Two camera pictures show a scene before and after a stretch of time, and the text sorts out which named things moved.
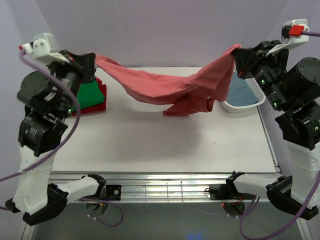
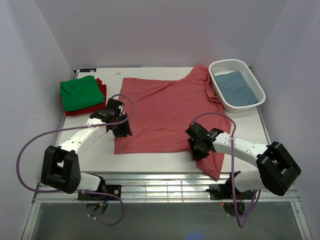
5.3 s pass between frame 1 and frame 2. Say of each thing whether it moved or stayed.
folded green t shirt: stayed
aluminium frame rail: stayed
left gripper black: moved
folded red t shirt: stayed
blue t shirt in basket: stayed
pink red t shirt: moved
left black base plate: stayed
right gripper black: moved
